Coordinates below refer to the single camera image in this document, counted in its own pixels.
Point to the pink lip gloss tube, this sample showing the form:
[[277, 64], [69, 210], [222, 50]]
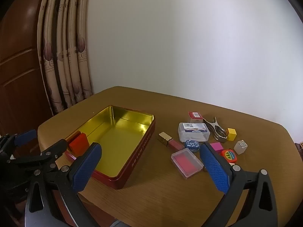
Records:
[[174, 144]]

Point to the yellow wooden cube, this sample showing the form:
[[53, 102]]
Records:
[[231, 133]]

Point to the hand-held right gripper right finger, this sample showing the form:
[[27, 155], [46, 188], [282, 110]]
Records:
[[214, 167]]

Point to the clear case with pink insert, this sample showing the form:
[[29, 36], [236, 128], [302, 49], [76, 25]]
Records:
[[187, 163]]

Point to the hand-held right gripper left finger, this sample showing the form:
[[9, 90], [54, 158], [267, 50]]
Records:
[[86, 167]]

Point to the magenta cube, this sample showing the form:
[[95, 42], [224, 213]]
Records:
[[216, 147]]

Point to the red tape measure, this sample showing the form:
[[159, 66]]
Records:
[[229, 156]]

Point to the red metal tin box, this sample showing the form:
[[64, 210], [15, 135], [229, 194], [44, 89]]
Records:
[[113, 141]]

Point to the white striped cube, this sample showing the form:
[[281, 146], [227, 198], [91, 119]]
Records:
[[240, 147]]

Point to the red block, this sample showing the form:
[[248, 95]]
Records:
[[79, 145]]

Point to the metal spring clip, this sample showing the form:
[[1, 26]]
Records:
[[219, 132]]

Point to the brown patterned bag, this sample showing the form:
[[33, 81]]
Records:
[[299, 146]]

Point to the blue patterned tape roll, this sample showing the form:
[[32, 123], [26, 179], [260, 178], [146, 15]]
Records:
[[191, 145]]

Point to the beige printed curtain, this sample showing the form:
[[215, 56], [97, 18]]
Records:
[[68, 52]]

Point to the clear plastic box with label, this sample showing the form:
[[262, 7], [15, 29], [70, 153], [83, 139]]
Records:
[[193, 132]]

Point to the brown wooden door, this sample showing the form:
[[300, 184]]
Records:
[[19, 75]]

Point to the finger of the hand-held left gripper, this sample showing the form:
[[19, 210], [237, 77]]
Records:
[[24, 137], [51, 150]]

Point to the small red cardboard box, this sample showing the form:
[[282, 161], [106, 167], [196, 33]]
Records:
[[195, 115]]

